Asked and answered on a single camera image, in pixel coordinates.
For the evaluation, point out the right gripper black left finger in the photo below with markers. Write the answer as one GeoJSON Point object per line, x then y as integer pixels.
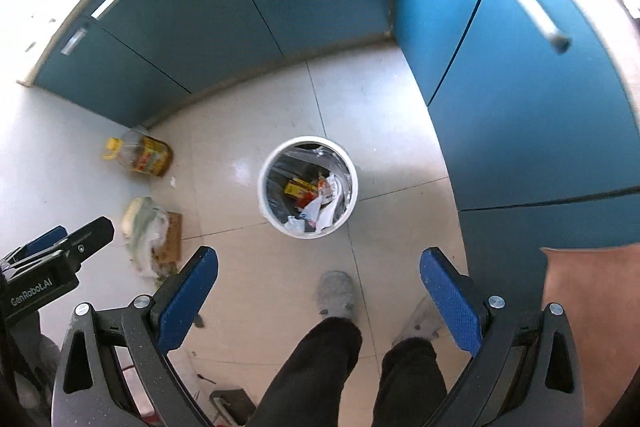
{"type": "Point", "coordinates": [89, 388]}

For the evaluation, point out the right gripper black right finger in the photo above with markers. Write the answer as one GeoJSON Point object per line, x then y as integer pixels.
{"type": "Point", "coordinates": [523, 369]}

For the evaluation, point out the white plastic wrapper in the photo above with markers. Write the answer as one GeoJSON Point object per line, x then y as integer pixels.
{"type": "Point", "coordinates": [319, 214]}

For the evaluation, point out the yellow brown seasoning box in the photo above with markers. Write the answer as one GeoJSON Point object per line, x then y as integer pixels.
{"type": "Point", "coordinates": [299, 189]}

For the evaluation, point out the white trash bin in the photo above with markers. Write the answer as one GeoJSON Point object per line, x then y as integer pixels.
{"type": "Point", "coordinates": [306, 157]}

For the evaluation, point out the right grey slipper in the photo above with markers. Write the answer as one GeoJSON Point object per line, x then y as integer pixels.
{"type": "Point", "coordinates": [424, 323]}

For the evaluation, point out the grey slipper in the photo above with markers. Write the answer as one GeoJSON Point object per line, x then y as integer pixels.
{"type": "Point", "coordinates": [335, 296]}
{"type": "Point", "coordinates": [424, 323]}

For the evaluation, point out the right black trouser leg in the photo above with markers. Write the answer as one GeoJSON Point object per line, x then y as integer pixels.
{"type": "Point", "coordinates": [411, 387]}

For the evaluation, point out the black trouser leg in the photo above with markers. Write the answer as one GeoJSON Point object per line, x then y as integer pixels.
{"type": "Point", "coordinates": [308, 388]}
{"type": "Point", "coordinates": [411, 387]}

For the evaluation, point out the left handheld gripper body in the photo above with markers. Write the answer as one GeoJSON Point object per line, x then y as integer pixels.
{"type": "Point", "coordinates": [44, 270]}

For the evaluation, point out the wooden cutting board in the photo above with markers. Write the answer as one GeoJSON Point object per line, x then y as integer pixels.
{"type": "Point", "coordinates": [169, 254]}

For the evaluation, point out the plastic bag with vegetables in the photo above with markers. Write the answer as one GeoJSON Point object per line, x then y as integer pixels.
{"type": "Point", "coordinates": [144, 227]}

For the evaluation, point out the left black trouser leg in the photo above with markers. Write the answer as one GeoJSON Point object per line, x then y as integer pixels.
{"type": "Point", "coordinates": [308, 388]}

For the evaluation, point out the left grey slipper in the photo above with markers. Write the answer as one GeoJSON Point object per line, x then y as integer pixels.
{"type": "Point", "coordinates": [335, 296]}

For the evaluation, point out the yellow cooking oil bottle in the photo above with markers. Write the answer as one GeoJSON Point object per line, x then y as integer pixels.
{"type": "Point", "coordinates": [140, 153]}

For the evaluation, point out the teal cabinet doors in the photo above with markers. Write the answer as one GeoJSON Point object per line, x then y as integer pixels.
{"type": "Point", "coordinates": [532, 99]}

